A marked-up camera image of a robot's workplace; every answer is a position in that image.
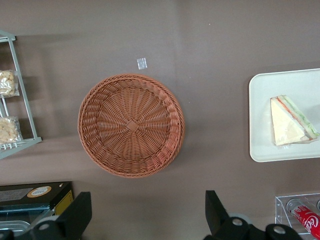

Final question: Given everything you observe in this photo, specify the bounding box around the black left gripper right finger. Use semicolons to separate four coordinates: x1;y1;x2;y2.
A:
204;190;301;240

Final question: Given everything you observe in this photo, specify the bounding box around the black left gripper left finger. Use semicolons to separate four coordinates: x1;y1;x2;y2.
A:
0;191;93;240

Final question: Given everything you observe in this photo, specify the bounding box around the triangle sandwich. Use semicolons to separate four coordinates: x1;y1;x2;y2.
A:
269;94;320;147

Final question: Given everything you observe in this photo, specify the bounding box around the beige plastic tray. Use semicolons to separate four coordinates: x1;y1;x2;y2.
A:
248;67;320;164

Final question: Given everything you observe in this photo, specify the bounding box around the brown round wicker basket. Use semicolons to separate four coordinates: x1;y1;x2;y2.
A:
77;72;187;179

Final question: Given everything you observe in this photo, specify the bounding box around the black food warmer case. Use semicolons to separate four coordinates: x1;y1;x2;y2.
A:
0;181;75;240

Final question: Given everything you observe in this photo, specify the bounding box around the clear acrylic bottle rack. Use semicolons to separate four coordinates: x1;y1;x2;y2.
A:
274;192;320;236

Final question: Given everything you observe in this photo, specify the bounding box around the steel warmer pan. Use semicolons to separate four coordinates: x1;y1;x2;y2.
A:
0;219;31;240

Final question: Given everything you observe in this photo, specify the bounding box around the red cola bottle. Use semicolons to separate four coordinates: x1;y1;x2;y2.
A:
285;198;320;236

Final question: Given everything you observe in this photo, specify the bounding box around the clear bag of biscuits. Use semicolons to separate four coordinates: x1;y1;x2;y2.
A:
0;69;21;98
0;115;23;145

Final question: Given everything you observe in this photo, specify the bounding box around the clear tape patch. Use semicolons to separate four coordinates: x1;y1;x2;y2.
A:
136;57;148;71

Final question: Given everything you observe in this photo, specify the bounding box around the brown table cover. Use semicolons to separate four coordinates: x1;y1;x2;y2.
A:
0;0;320;240

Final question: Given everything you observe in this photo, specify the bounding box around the grey wire rack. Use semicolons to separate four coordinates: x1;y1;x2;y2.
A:
0;29;44;161

